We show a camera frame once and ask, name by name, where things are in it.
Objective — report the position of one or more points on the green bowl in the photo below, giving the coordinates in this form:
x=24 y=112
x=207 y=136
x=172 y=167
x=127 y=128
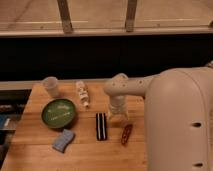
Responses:
x=58 y=113

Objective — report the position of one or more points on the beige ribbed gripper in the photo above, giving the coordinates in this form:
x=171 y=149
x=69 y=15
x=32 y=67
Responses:
x=117 y=106

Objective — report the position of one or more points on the clear plastic cup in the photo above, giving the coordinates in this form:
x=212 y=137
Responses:
x=50 y=84

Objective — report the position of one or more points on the blue sponge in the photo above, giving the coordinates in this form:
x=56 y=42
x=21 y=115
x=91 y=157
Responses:
x=63 y=140

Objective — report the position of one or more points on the right metal railing post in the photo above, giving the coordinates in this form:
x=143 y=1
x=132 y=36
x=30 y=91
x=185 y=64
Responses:
x=130 y=15

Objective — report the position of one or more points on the left metal railing post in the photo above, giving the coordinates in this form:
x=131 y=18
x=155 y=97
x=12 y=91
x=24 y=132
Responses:
x=65 y=16

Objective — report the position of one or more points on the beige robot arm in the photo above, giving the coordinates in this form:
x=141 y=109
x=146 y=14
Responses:
x=178 y=104

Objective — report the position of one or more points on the white tube bottle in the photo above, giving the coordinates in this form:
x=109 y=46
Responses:
x=83 y=93

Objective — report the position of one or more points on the metal railing post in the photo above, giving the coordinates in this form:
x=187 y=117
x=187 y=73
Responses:
x=65 y=16
x=130 y=15

